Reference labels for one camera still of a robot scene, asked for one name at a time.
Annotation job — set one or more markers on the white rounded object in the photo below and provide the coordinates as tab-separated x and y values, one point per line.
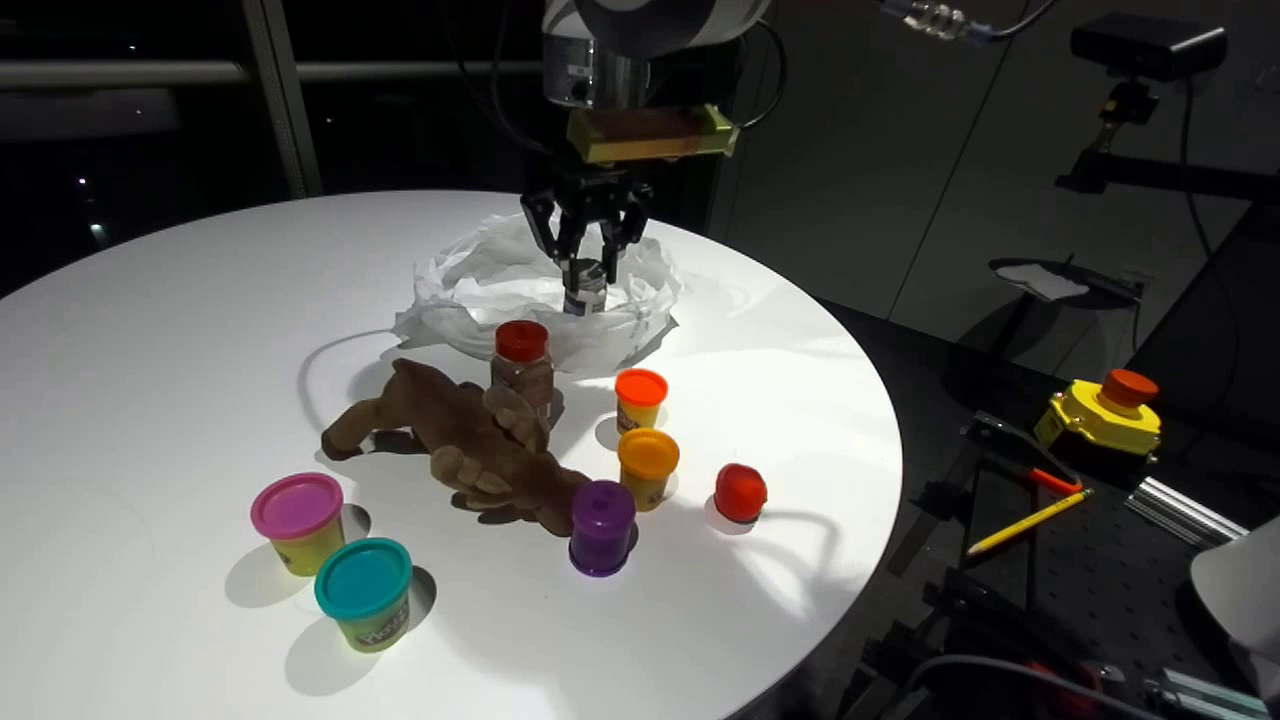
1241	585

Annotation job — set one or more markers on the purple dough tub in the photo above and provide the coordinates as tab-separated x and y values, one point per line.
601	526

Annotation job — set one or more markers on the red rubber bung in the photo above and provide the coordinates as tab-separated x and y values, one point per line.
522	341

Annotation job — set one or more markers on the orange lid dough tub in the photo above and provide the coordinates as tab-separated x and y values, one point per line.
651	466

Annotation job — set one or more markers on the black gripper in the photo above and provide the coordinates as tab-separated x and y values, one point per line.
585	190

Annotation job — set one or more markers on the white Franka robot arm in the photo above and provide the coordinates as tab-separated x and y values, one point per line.
653	41

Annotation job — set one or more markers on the white plastic bag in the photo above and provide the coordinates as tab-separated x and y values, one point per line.
453	301

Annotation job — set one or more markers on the black camera on stand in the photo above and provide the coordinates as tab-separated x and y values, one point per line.
1147	47

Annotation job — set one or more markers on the yellow pencil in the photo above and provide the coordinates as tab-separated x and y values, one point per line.
1026	520

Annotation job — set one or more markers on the red-capped shaker bottle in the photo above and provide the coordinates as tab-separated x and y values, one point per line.
590	289

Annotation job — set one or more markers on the grey horizontal window rail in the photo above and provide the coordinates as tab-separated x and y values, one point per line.
132	75

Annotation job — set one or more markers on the aluminium profile bar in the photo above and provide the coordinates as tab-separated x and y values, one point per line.
1187	509

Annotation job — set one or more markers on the red-orange lid dough tub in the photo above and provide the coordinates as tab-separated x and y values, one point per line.
641	396

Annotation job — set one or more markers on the brown bottle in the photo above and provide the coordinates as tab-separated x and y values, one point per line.
522	389

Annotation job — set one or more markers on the white paper sheet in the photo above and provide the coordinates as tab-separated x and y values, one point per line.
1045	283

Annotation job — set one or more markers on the pink lid dough tub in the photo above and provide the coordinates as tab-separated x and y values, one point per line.
301	520

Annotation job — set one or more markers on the brown plush toy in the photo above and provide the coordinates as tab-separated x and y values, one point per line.
462	444

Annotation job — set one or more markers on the grey window frame post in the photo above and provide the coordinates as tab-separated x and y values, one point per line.
281	93

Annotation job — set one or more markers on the teal lid dough tub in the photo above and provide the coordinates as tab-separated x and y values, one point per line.
366	589

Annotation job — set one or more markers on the yellow emergency stop button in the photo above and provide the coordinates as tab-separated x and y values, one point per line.
1106	415

